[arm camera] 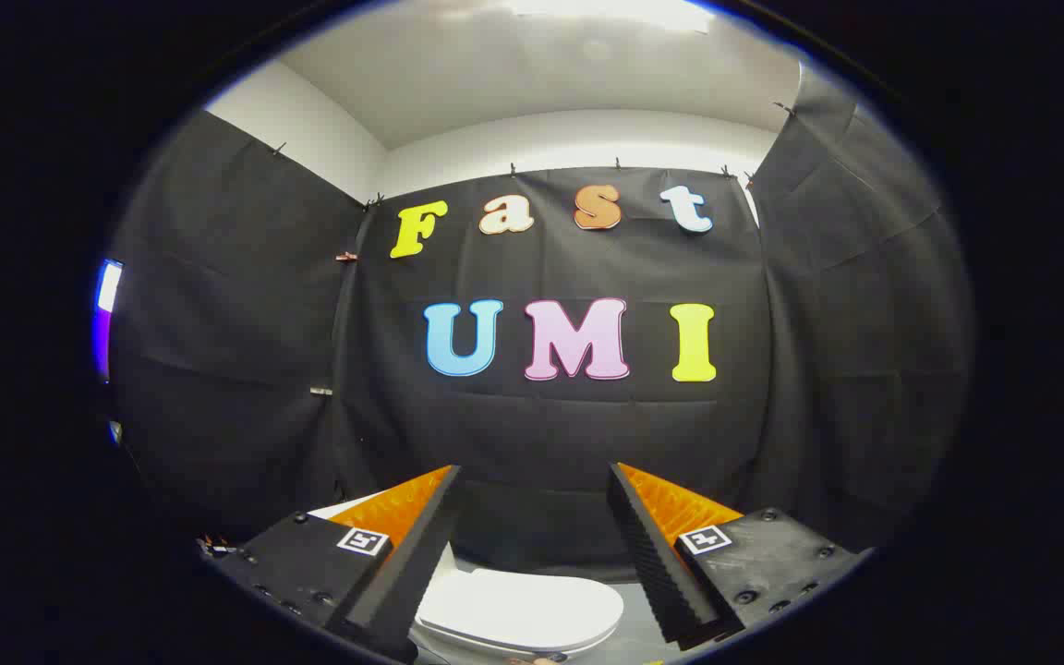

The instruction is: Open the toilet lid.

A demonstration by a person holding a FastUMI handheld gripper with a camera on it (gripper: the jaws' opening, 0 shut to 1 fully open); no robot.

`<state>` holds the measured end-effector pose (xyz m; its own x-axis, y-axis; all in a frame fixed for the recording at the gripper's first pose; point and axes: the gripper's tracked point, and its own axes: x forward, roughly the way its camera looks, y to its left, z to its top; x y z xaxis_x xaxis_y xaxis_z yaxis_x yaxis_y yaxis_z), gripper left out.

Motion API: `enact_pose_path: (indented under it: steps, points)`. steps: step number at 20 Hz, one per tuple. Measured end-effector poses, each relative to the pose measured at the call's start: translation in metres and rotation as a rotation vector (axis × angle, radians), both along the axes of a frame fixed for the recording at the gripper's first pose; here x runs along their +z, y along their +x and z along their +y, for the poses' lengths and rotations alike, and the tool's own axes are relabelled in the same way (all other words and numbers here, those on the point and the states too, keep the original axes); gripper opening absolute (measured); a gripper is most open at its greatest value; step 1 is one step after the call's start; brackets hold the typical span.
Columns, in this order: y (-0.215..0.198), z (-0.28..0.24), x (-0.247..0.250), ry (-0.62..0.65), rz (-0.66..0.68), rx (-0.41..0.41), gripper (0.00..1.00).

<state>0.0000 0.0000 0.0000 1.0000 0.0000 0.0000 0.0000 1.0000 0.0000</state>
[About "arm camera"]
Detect bright window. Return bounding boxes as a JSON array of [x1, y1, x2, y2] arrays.
[[93, 259, 124, 381]]

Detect ceiling light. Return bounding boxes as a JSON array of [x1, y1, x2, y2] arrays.
[[504, 0, 713, 33]]

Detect black backdrop cloth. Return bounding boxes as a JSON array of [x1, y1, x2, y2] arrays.
[[107, 65, 974, 583]]

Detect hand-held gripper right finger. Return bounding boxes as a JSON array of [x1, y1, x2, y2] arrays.
[[608, 462, 868, 652]]

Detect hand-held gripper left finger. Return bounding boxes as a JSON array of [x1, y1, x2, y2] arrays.
[[209, 465, 464, 664]]

